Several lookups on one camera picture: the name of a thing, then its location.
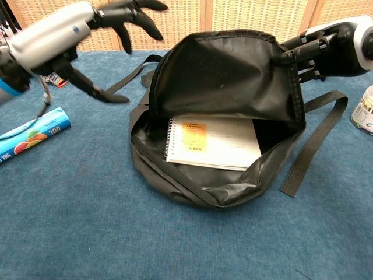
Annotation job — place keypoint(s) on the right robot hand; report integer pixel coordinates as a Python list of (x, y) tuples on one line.
[(344, 52)]

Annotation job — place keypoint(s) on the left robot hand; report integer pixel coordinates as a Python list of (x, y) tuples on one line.
[(49, 38)]

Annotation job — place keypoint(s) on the black fabric backpack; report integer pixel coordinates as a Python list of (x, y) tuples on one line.
[(221, 76)]

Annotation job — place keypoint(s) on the white spiral notebook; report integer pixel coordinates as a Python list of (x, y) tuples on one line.
[(227, 146)]

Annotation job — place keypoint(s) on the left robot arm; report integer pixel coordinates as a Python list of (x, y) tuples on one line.
[(7, 87)]

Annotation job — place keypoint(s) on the grey knit glove orange cuff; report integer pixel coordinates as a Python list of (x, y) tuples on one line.
[(54, 79)]

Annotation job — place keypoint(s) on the black tripod stand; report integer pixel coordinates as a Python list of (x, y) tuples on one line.
[(8, 14)]

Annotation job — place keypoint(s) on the white jar with label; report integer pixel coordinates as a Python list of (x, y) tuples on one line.
[(364, 113)]

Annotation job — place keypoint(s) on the blue cling film box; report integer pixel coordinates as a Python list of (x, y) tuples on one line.
[(32, 134)]

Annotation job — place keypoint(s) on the woven rattan folding screen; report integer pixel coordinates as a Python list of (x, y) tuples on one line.
[(247, 17)]

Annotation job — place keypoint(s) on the blue carpet table cover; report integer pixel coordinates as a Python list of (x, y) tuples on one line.
[(87, 233)]

